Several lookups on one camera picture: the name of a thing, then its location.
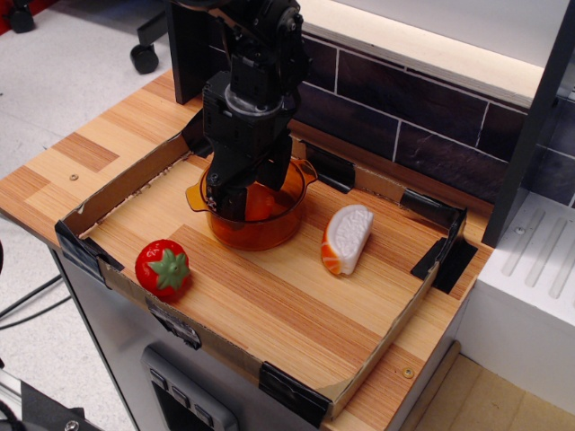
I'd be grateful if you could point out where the cardboard fence with black tape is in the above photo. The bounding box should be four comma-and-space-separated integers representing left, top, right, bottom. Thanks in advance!
55, 127, 485, 430

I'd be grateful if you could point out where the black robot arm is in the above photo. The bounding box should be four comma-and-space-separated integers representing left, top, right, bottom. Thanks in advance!
179, 1, 311, 222

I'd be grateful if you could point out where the black equipment bottom left corner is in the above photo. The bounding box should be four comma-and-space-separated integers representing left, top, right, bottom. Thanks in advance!
1, 362, 99, 431

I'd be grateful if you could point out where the black office chair base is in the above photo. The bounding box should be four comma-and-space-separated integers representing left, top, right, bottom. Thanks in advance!
129, 12, 167, 75

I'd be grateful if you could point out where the white toy sink drainboard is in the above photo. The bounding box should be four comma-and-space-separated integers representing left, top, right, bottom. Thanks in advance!
475, 188, 575, 315

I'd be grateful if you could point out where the red toy strawberry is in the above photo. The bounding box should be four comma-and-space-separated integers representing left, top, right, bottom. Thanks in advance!
135, 239, 191, 297

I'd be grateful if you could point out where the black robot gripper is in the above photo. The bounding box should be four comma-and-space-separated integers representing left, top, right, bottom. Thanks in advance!
203, 71, 293, 222

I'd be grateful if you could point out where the black post of backsplash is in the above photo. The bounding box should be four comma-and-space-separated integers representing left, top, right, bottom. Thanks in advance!
164, 1, 228, 104

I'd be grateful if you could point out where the orange transparent plastic pot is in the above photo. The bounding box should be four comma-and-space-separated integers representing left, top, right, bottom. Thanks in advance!
186, 159, 317, 251

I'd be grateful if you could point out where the orange toy carrot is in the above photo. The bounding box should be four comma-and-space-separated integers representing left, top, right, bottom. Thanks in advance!
245, 183, 275, 222

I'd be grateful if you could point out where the salmon sushi toy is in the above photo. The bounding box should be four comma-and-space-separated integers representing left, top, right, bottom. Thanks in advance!
321, 205, 374, 275

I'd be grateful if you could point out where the grey control panel with buttons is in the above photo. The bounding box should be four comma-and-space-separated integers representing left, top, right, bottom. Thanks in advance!
141, 347, 239, 431

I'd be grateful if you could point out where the black floor cable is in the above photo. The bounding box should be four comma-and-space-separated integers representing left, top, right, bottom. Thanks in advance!
0, 274, 73, 331

